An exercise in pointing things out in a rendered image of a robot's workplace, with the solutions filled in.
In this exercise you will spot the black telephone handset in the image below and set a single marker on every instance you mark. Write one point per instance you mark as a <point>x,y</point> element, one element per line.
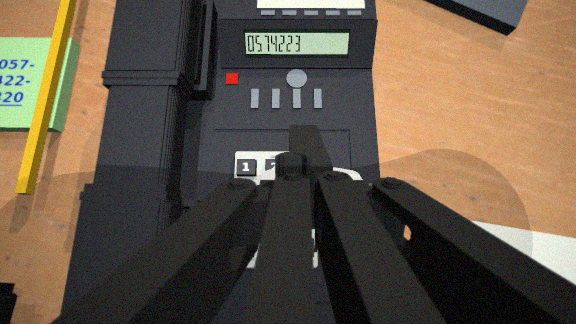
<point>153,60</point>

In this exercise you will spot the white sheet of paper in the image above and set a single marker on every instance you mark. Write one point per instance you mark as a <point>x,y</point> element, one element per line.
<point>558,253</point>

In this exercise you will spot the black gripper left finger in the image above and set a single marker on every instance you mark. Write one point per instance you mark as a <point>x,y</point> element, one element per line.
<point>186,273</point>

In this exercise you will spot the yellow pencil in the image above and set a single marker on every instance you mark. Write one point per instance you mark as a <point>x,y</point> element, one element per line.
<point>45,100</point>

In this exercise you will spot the black desk phone body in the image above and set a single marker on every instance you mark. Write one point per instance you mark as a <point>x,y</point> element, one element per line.
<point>268,64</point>

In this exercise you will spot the light green sticky note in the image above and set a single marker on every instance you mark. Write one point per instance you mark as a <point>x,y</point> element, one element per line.
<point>22,63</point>

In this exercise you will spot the grey pocket calculator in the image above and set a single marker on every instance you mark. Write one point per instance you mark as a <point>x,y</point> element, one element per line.
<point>501,16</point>

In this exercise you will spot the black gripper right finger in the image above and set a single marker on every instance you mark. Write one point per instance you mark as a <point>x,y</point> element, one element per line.
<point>450,271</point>

